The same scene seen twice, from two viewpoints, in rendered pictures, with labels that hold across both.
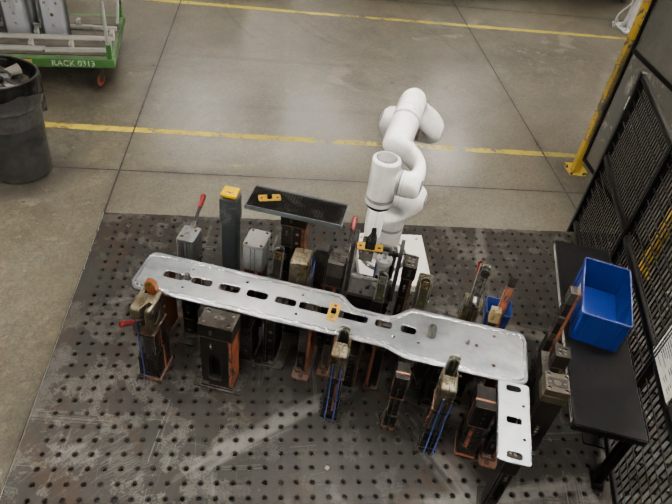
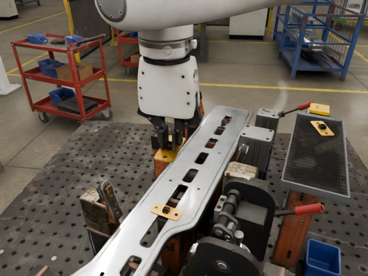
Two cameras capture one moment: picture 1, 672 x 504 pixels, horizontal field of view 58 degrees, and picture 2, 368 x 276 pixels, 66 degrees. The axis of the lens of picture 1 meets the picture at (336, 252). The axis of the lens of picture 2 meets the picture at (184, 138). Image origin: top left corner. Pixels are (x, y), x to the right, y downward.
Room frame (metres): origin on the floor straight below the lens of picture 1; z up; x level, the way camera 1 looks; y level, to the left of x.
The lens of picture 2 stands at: (1.63, -0.53, 1.58)
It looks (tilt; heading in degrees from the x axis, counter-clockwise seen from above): 32 degrees down; 107
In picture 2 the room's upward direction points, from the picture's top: straight up
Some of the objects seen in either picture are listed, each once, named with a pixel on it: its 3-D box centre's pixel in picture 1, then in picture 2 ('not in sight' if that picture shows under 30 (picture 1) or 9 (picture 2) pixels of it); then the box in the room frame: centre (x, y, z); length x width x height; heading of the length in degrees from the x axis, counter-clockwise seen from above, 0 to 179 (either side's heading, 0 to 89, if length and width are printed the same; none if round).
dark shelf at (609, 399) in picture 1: (592, 326); not in sight; (1.51, -0.94, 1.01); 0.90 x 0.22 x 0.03; 173
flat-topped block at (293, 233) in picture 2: (293, 252); (298, 210); (1.78, 0.17, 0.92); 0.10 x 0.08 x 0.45; 83
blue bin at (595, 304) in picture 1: (600, 303); not in sight; (1.55, -0.94, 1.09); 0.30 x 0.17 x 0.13; 165
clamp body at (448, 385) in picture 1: (437, 411); not in sight; (1.17, -0.40, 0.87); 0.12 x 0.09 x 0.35; 173
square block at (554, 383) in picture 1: (539, 415); not in sight; (1.20, -0.74, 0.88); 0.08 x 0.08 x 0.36; 83
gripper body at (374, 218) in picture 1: (376, 215); (167, 83); (1.47, -0.11, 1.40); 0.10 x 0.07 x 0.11; 0
